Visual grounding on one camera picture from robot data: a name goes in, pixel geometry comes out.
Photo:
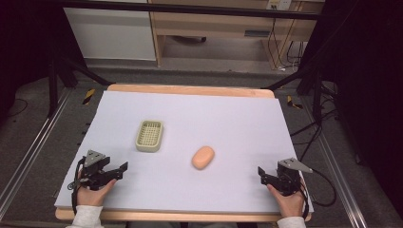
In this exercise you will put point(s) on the wooden table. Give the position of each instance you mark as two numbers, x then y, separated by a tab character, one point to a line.
190	89

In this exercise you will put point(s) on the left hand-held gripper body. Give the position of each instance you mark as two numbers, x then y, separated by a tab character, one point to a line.
94	167

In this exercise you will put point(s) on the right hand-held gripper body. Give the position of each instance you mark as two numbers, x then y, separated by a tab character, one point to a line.
289	177

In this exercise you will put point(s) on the wooden desk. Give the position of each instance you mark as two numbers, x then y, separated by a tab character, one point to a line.
215	23

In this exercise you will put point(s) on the black metal stand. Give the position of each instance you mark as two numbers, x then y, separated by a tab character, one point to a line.
310	79
60	79

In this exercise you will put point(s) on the person's left hand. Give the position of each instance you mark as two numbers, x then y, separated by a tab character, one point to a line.
92	196

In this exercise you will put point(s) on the white wall socket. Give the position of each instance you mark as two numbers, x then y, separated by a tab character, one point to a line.
278	4

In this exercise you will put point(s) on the person's right hand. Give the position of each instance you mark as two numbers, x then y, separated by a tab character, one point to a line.
290	204

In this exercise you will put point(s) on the metal floor rail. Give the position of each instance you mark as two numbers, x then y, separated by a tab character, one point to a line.
34	145
335	171

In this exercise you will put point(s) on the white table mat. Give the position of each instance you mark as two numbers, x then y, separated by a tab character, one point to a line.
202	190

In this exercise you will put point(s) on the yellow black floor tape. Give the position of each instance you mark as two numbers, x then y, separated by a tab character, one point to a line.
89	96
293	103

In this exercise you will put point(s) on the beige slotted soap dish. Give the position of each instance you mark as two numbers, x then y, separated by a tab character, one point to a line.
149	136

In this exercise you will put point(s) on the black frame bar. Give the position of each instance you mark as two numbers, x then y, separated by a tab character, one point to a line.
190	9

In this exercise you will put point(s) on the white cabinet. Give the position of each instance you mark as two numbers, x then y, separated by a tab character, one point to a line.
111	34

